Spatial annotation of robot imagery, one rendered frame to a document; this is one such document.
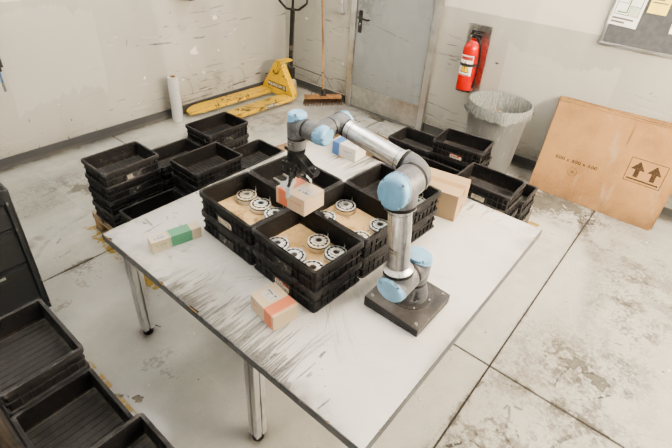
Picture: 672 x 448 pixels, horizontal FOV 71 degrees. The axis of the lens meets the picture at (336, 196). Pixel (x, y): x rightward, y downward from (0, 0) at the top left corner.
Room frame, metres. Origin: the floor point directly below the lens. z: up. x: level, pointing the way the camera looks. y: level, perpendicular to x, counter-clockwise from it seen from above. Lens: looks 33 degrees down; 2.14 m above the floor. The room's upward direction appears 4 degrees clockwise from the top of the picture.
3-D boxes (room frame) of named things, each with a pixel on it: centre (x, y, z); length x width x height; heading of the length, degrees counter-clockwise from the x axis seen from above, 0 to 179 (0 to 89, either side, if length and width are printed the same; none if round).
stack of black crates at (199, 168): (2.81, 0.90, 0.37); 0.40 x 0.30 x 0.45; 142
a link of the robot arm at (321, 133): (1.61, 0.08, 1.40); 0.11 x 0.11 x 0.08; 53
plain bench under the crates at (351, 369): (1.92, 0.00, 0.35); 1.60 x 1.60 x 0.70; 52
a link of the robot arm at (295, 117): (1.65, 0.17, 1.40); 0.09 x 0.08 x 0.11; 53
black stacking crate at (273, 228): (1.58, 0.11, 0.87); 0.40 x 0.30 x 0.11; 49
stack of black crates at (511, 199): (2.76, -1.03, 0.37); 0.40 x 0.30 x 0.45; 52
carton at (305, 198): (1.64, 0.15, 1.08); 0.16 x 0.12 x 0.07; 52
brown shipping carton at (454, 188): (2.24, -0.56, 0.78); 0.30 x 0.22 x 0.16; 61
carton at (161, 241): (1.76, 0.75, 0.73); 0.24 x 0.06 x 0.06; 129
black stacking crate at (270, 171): (2.07, 0.21, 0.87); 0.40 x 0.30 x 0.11; 49
